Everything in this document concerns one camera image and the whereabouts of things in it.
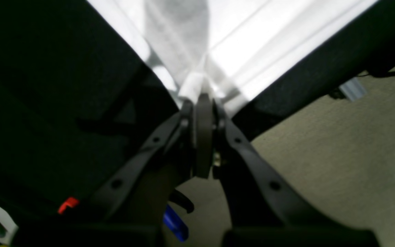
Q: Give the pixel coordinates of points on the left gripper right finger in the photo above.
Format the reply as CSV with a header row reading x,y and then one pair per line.
x,y
265,211

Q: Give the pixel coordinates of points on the white t-shirt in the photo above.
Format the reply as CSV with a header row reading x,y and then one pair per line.
x,y
232,49

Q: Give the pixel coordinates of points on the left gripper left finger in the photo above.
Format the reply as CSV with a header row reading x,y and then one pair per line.
x,y
138,193

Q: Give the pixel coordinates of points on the blue red clamp bottom right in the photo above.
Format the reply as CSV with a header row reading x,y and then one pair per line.
x,y
170,218

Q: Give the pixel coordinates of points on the black table cloth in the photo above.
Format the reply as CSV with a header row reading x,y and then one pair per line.
x,y
76,103

